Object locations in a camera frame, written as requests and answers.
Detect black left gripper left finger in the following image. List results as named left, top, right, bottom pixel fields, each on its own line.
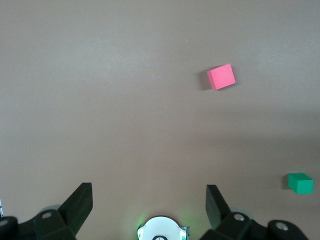
left=0, top=182, right=93, bottom=240

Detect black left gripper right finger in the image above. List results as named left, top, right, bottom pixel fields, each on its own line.
left=199, top=184, right=309, bottom=240

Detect green foam cube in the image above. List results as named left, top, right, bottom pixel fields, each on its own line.
left=287, top=172, right=314, bottom=195

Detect brown table mat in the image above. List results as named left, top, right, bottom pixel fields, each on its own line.
left=0, top=0, right=320, bottom=240

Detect pink foam cube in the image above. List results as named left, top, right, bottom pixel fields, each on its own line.
left=206, top=63, right=236, bottom=91

